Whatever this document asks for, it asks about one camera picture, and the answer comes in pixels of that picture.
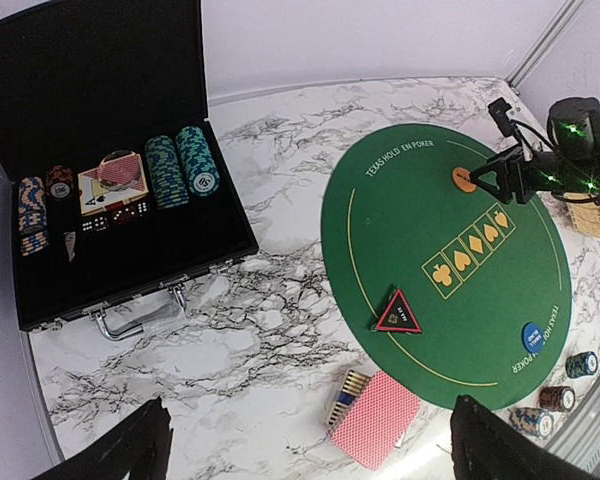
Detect orange big blind button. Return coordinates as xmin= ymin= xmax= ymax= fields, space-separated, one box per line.
xmin=452 ymin=167 xmax=477 ymax=194

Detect card decks in case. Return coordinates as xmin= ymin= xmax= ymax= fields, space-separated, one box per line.
xmin=77 ymin=150 xmax=149 ymax=217

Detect woven bamboo tray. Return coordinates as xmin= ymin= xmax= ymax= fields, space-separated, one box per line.
xmin=564 ymin=193 xmax=600 ymax=240

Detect teal chip row in case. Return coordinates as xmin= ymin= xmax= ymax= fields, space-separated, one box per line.
xmin=175 ymin=126 xmax=220 ymax=197

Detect blue tan chip row in case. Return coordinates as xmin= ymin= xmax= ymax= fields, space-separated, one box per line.
xmin=18 ymin=176 xmax=49 ymax=256

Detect blue small blind button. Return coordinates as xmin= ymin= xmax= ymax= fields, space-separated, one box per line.
xmin=521 ymin=322 xmax=545 ymax=354

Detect dice in case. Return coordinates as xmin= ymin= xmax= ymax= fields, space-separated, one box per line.
xmin=82 ymin=201 xmax=150 ymax=233

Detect round green poker mat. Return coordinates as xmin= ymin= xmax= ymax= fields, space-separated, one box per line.
xmin=321 ymin=124 xmax=572 ymax=410

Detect right aluminium frame post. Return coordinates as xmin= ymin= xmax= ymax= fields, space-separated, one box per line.
xmin=506 ymin=0 xmax=589 ymax=89

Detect blue white chip stack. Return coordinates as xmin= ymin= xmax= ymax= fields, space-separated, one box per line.
xmin=509 ymin=407 xmax=554 ymax=440

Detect green chip row in case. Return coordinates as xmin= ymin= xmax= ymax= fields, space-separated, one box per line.
xmin=145 ymin=135 xmax=189 ymax=209

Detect black red triangle dealer button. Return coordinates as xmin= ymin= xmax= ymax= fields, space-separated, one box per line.
xmin=372 ymin=287 xmax=423 ymax=335

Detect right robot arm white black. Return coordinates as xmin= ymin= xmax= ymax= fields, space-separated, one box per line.
xmin=469 ymin=97 xmax=600 ymax=206

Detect black poker chip case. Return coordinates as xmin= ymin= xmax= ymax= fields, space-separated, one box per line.
xmin=0 ymin=1 xmax=258 ymax=331

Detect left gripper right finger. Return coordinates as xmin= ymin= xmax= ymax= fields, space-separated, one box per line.
xmin=450 ymin=395 xmax=595 ymax=480

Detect teal black chip stack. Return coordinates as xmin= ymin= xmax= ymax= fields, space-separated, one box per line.
xmin=565 ymin=351 xmax=598 ymax=379

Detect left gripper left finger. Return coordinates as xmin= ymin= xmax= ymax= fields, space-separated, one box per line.
xmin=38 ymin=397 xmax=173 ymax=480

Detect small key in case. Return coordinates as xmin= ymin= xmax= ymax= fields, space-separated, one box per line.
xmin=63 ymin=231 xmax=77 ymax=262

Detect front aluminium rail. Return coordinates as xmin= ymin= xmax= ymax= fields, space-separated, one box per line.
xmin=544 ymin=319 xmax=600 ymax=480

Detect brown black chip stack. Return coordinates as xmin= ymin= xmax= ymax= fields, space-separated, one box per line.
xmin=539 ymin=386 xmax=576 ymax=412

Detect brown chip stack in case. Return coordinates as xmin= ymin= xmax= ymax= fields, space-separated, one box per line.
xmin=45 ymin=165 xmax=74 ymax=200

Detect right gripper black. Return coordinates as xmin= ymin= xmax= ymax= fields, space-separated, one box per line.
xmin=470 ymin=149 xmax=600 ymax=203

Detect red backed card deck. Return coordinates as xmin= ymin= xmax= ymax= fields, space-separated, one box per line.
xmin=330 ymin=371 xmax=420 ymax=471

